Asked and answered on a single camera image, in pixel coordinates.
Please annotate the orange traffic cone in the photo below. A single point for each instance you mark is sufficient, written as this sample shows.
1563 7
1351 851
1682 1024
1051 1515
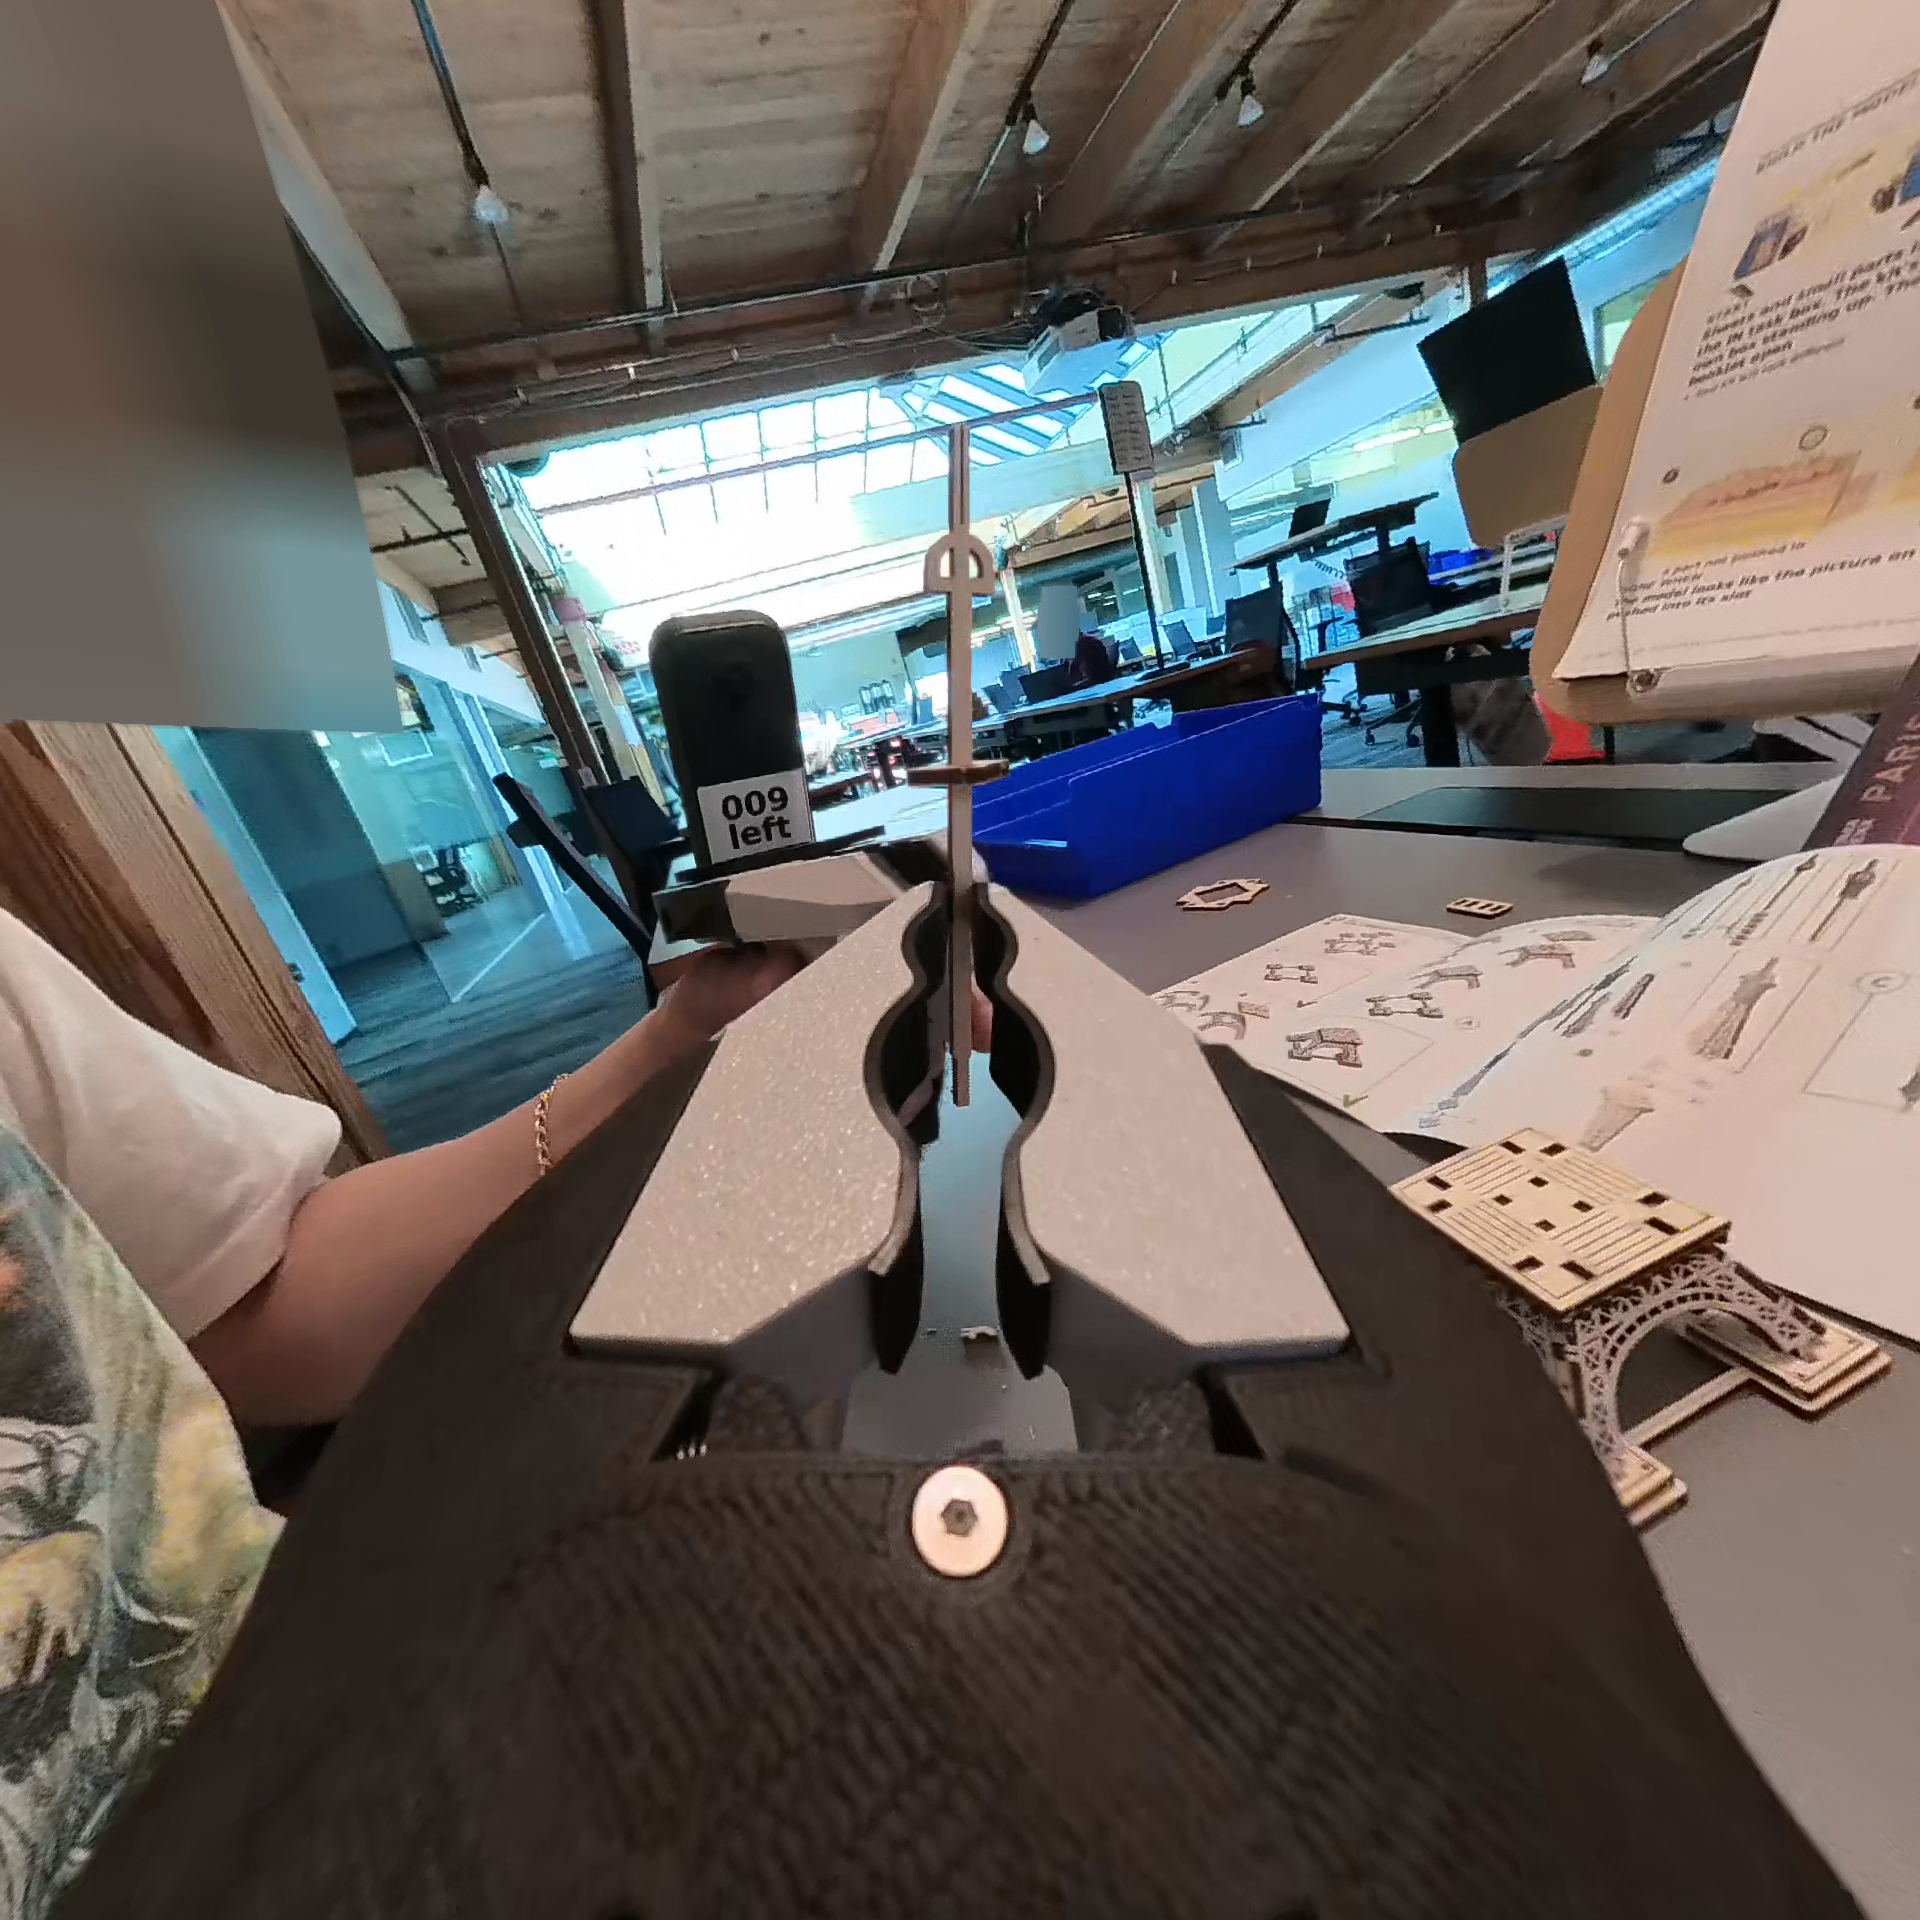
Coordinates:
1568 734

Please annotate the grey desk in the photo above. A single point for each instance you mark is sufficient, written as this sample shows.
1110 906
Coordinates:
1769 1572

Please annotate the wooden tower spire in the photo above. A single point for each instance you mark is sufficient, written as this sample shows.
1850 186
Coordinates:
961 677

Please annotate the wooden tower base model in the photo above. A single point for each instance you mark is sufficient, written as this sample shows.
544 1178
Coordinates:
1591 1245

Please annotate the task instruction sheet on stand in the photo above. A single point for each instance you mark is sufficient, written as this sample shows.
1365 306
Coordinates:
1591 531

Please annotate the small wooden frame piece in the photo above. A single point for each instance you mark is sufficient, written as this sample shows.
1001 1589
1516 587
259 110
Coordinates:
1225 898

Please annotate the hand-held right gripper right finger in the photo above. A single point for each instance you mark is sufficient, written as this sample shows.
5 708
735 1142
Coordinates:
1170 1204

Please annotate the black monitor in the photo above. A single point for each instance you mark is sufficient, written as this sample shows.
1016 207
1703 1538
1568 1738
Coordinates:
1511 352

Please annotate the black office chair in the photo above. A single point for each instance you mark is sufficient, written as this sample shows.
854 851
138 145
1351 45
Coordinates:
597 851

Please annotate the white board stand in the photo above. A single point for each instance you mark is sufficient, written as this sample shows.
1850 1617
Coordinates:
1789 804

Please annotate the blue plastic bin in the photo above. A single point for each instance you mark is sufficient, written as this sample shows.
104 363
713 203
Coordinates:
1136 797

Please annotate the purple model kit box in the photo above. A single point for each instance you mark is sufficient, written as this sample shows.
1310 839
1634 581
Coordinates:
1876 787

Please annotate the person's left hand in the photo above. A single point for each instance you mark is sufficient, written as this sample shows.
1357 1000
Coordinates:
677 1033

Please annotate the sign on pole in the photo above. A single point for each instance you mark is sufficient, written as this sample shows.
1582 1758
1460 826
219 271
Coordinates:
1123 433

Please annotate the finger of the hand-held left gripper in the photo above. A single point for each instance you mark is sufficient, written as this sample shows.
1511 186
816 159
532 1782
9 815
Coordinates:
820 898

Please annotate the instruction booklet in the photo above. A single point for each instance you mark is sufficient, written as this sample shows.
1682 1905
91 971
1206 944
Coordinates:
1651 1024

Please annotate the person's left forearm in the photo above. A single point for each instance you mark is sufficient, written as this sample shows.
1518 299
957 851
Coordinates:
393 1262

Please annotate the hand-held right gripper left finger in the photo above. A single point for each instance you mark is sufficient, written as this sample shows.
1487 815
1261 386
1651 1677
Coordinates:
752 1204

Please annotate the person's printed t-shirt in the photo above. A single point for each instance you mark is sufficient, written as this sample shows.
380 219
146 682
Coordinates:
104 1351

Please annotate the printed instruction sheet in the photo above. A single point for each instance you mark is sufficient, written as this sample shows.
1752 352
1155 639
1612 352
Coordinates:
1789 373

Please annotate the ceiling projector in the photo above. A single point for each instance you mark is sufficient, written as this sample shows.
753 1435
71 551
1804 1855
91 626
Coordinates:
1081 346

